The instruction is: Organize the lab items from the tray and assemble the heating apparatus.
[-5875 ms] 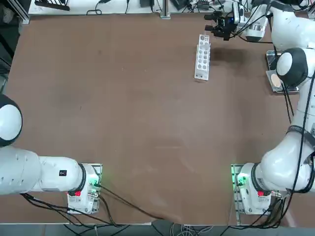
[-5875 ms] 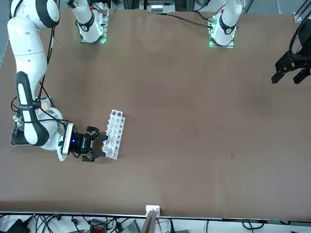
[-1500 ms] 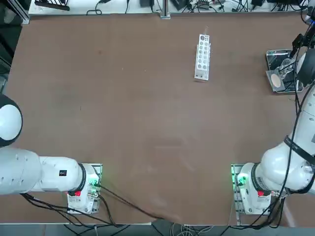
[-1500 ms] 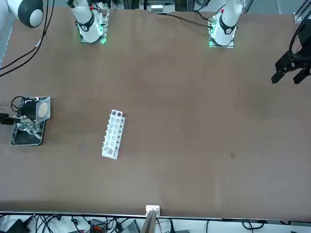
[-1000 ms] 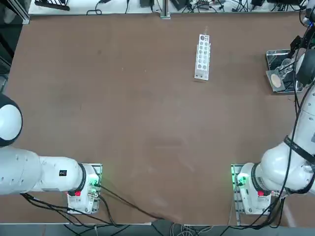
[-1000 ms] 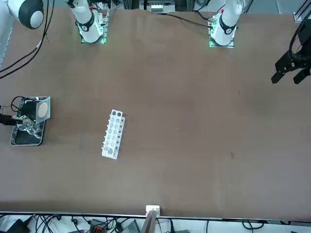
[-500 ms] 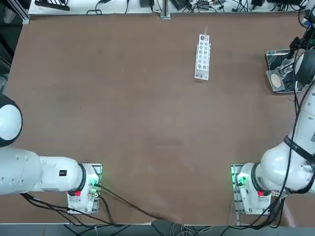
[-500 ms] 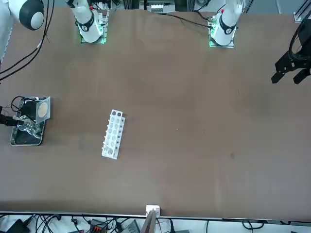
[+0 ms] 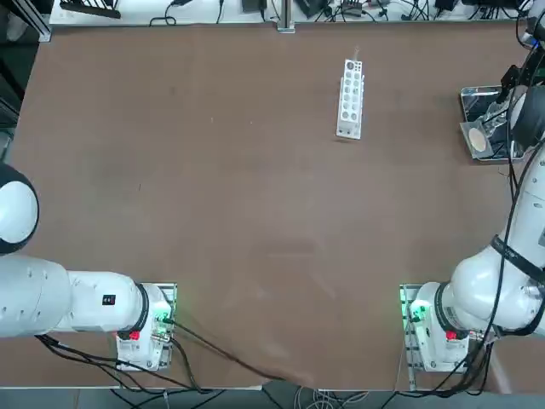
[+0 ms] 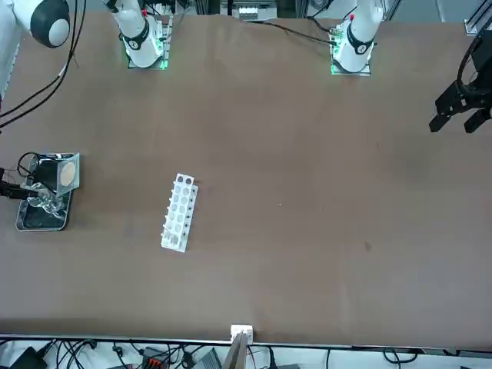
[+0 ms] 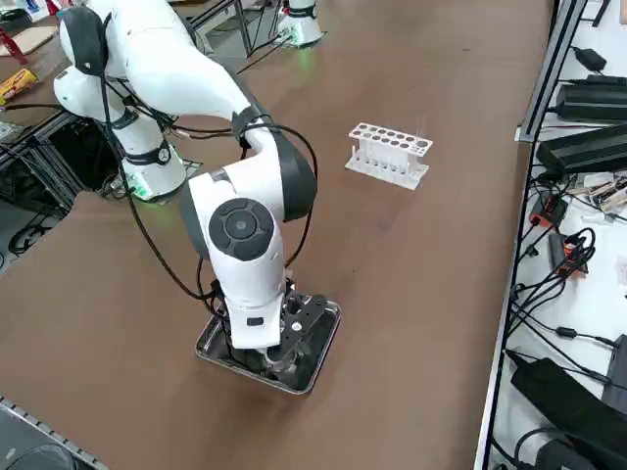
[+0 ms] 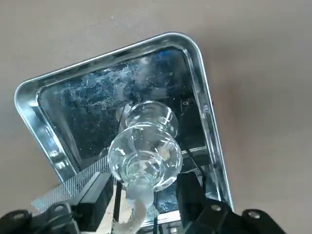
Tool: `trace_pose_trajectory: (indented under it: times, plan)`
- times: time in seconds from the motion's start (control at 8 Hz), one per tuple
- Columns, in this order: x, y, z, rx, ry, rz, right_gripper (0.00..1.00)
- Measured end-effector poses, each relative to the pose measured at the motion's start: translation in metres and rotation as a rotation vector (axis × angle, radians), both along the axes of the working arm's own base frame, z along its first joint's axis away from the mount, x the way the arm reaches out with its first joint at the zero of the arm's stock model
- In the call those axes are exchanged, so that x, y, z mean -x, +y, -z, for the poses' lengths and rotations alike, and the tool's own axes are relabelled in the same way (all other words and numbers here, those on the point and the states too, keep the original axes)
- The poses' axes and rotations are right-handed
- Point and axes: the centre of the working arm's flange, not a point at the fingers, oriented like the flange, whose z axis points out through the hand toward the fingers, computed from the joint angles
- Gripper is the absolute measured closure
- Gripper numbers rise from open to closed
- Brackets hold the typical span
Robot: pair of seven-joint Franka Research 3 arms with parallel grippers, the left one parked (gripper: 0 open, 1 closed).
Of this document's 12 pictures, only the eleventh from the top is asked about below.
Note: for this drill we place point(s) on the ribbed black power brick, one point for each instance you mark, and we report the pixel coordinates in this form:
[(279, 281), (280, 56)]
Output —
[(593, 103)]

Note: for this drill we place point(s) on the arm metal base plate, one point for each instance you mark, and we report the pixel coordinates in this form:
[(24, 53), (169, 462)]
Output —
[(193, 169)]

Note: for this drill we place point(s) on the yellow snack packet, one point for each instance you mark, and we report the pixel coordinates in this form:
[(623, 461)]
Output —
[(19, 85)]

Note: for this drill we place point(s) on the steel tray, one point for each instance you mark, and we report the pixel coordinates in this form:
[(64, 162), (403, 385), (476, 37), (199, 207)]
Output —
[(313, 377)]

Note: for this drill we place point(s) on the white test tube rack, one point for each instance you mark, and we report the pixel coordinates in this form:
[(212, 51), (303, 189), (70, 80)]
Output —
[(387, 161)]

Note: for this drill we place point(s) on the aluminium profile post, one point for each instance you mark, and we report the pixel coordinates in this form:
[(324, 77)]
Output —
[(548, 73)]

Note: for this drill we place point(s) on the clear glass test tube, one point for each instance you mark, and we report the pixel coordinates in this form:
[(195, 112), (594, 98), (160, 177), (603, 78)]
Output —
[(420, 132)]

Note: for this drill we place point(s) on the small black power adapter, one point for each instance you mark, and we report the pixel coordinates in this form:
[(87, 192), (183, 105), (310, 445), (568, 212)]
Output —
[(590, 59)]

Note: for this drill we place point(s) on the long black power supply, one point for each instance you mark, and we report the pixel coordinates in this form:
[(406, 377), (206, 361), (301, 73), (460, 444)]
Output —
[(583, 149)]

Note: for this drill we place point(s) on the orange and black device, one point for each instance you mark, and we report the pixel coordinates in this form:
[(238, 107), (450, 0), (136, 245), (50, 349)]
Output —
[(551, 208), (558, 252)]

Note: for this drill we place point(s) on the red metal stand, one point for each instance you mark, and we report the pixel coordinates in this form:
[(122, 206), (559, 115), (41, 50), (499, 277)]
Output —
[(12, 46)]

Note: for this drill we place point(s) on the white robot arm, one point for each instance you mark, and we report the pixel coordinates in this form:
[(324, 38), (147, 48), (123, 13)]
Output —
[(245, 230), (303, 24)]

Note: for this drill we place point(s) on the bare circuit board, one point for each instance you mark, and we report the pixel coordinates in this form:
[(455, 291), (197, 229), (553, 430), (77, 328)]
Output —
[(607, 191)]

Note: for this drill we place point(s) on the wooden board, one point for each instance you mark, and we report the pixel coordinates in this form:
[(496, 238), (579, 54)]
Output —
[(34, 36)]

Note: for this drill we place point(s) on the white workbench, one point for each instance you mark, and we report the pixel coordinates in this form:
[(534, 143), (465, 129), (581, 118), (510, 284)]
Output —
[(607, 294)]

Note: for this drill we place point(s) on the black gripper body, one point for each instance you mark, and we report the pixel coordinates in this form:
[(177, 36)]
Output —
[(293, 298)]

